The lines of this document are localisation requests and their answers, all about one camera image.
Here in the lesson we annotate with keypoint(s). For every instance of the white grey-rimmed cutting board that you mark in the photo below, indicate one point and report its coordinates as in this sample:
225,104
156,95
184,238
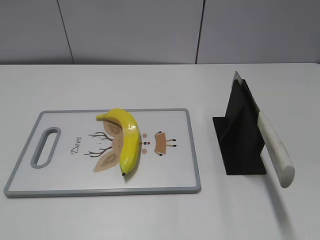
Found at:
69,154

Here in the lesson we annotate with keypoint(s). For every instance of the white-handled kitchen knife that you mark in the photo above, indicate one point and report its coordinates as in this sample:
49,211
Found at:
278,153

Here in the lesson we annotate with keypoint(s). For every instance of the black knife stand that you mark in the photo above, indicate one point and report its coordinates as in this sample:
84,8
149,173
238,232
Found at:
239,138

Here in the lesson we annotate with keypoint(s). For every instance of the yellow plastic banana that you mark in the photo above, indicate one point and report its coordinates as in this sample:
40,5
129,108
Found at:
131,137

